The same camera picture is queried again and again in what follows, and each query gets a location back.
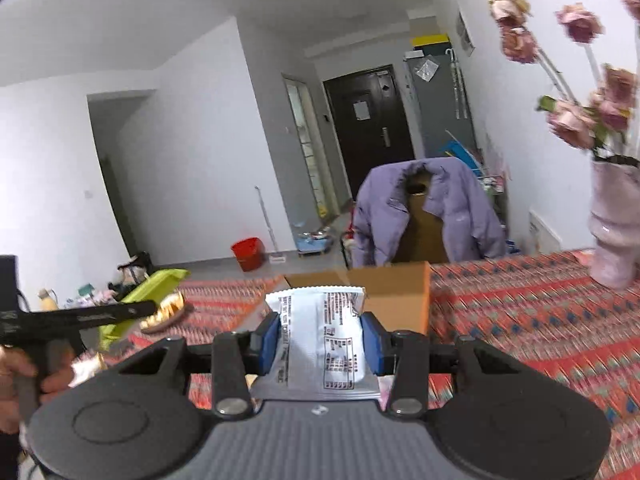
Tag brown wooden chair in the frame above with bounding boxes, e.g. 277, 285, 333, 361
393, 171, 449, 263

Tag purple puffer jacket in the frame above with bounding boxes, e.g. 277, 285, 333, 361
352, 157, 506, 268

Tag cardboard snack box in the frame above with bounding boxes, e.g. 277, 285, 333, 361
285, 262, 432, 334

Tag plate of orange peels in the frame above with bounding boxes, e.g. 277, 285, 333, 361
139, 292, 191, 334

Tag dark entrance door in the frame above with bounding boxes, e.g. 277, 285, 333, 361
323, 65, 414, 195

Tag white silver snack packet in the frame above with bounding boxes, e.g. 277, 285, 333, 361
250, 285, 380, 401

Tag pink ceramic vase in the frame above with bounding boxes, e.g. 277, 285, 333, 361
588, 162, 639, 289

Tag red plastic bucket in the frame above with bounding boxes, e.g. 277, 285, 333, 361
231, 237, 265, 272

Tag lime green snack bar packet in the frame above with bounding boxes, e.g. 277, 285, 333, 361
98, 269, 190, 351

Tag person's left hand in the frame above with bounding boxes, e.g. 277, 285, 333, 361
0, 343, 76, 435

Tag yellow thermos bottle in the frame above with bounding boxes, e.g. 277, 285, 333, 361
38, 288, 58, 312

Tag pet feeder tray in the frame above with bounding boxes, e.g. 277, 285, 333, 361
295, 226, 334, 256

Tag white mop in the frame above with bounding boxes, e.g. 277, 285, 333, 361
254, 185, 286, 264

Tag grey refrigerator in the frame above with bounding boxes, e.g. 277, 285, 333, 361
405, 48, 477, 157

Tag dried pink roses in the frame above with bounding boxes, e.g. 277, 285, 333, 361
488, 0, 639, 166

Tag patterned red tablecloth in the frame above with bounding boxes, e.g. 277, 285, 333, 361
69, 250, 640, 480

